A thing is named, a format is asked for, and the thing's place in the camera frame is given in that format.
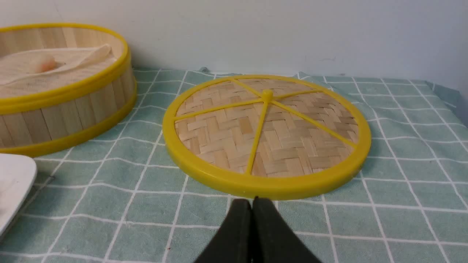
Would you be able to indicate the woven bamboo steamer lid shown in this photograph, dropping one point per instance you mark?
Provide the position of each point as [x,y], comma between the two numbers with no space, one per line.
[270,136]

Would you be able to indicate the green checkered tablecloth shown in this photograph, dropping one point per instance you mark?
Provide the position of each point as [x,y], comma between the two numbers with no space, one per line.
[120,198]

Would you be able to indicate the orange dumpling in steamer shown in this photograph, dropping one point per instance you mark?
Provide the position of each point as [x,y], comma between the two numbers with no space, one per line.
[44,63]

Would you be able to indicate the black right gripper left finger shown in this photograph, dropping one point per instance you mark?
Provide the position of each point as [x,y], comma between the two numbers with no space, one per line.
[230,244]

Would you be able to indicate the white steamer liner cloth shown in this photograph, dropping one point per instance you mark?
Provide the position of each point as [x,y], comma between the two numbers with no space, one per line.
[73,65]

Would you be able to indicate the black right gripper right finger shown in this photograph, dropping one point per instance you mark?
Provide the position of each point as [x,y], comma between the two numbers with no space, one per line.
[273,240]

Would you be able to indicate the white square plate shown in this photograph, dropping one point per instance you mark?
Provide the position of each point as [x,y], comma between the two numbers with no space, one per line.
[17,175]

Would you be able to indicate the bamboo steamer basket yellow rim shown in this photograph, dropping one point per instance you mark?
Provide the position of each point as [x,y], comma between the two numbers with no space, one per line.
[47,122]

